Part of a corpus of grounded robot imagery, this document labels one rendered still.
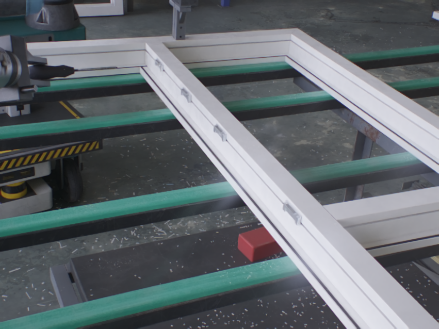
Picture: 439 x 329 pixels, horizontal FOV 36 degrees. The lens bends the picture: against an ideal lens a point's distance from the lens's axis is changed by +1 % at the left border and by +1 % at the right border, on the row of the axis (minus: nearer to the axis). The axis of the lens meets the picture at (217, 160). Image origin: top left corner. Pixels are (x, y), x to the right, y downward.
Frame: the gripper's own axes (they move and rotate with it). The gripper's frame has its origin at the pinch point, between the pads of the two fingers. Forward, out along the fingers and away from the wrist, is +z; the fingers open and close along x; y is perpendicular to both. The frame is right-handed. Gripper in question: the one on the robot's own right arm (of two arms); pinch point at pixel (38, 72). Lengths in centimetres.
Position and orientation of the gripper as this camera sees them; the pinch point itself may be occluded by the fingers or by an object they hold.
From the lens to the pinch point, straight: 154.1
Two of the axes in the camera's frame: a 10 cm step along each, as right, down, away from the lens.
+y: 9.6, -1.0, -2.6
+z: 2.6, -0.8, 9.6
